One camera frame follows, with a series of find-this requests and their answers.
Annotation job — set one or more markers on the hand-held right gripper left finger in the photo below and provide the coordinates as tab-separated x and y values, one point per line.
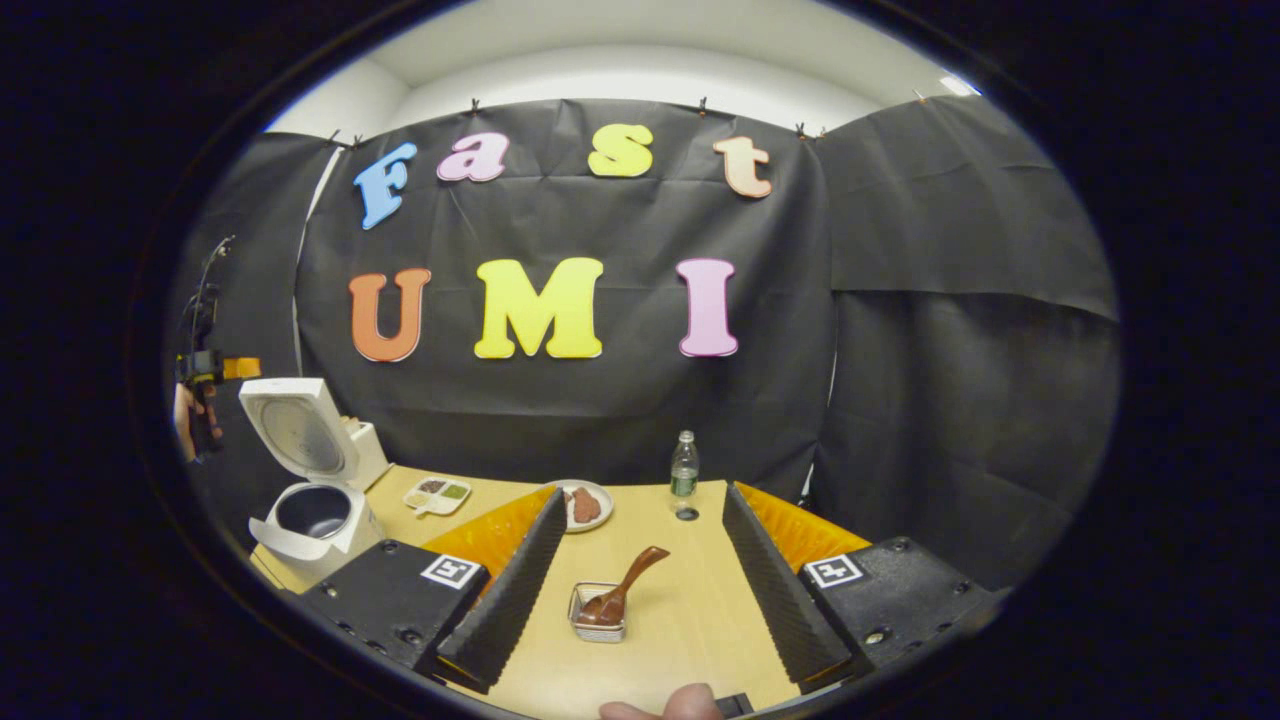
515	590

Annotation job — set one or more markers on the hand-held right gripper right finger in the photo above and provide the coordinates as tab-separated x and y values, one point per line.
775	590

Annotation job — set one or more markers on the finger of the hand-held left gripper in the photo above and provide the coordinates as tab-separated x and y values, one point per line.
240	367

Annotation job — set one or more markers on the brown wooden spoon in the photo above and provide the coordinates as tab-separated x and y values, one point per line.
625	585

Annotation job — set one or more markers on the white rice cooker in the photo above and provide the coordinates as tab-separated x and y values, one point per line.
320	530

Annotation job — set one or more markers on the white divided grain dish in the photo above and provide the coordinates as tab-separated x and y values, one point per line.
437	495

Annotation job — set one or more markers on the round white plate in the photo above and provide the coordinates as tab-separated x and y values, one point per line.
605	505

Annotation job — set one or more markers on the clear plastic water bottle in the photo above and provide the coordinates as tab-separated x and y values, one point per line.
684	470

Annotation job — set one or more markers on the white toaster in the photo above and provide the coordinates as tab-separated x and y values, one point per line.
372	455

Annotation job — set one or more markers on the ceiling light panel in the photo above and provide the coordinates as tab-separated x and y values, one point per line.
960	86

